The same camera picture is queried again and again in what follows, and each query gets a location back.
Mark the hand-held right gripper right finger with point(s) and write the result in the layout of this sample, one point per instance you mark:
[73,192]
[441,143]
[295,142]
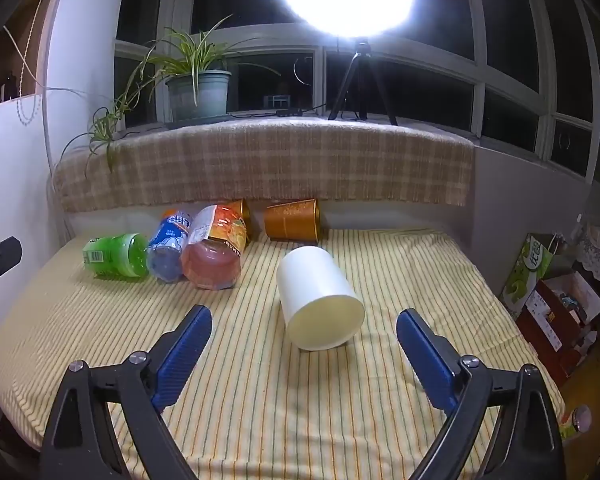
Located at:
[425,355]

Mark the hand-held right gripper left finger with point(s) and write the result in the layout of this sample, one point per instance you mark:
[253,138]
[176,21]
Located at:
[182,355]

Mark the white cup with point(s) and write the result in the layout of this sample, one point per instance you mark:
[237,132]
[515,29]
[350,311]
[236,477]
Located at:
[316,296]

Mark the golden paper cup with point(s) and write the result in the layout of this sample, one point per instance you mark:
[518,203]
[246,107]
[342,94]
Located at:
[242,215]
[292,220]

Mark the striped yellow bed sheet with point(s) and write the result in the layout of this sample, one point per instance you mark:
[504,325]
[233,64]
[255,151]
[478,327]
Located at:
[260,395]

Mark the orange label plastic bottle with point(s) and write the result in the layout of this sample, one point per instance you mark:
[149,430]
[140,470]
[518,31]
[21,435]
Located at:
[215,255]

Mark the blue label plastic bottle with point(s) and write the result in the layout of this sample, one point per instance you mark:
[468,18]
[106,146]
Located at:
[167,250]

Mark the green plastic bottle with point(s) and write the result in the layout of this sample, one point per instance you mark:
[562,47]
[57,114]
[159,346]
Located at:
[117,255]

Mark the green cardboard box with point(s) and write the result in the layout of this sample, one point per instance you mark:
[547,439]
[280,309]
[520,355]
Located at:
[527,275]

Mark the red cardboard box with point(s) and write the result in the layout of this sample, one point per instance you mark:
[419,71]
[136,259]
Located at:
[562,320]

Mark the checkered beige blanket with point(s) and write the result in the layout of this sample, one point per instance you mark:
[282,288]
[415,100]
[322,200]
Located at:
[280,165]

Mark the black power strip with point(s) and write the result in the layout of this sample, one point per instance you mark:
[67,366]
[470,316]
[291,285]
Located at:
[289,111]

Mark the potted spider plant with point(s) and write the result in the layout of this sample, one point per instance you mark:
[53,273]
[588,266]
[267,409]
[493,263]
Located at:
[195,80]

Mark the black tripod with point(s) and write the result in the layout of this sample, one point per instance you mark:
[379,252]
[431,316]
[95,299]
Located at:
[357,85]

